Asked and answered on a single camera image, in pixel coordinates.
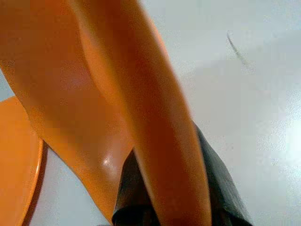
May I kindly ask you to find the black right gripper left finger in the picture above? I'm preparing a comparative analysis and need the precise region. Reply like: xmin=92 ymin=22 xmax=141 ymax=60
xmin=111 ymin=149 xmax=163 ymax=226

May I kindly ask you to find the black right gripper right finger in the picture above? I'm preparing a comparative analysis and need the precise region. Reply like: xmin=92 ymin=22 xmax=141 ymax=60
xmin=193 ymin=120 xmax=253 ymax=226

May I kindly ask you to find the orange plastic plate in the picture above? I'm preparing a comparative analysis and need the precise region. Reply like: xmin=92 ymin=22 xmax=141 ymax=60
xmin=0 ymin=0 xmax=214 ymax=226
xmin=0 ymin=96 xmax=48 ymax=226

